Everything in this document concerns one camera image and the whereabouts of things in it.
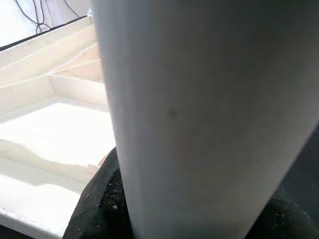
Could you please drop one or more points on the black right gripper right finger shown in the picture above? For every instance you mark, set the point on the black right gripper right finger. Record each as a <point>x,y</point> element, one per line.
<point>281,219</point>

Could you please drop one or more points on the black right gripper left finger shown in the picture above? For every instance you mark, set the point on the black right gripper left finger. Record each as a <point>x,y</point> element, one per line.
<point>99,211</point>

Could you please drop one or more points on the white plastic table leg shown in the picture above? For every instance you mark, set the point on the white plastic table leg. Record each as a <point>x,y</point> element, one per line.
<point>199,99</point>

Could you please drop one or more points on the white plastic children table top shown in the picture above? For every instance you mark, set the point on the white plastic children table top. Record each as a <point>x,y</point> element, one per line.
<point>49,124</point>

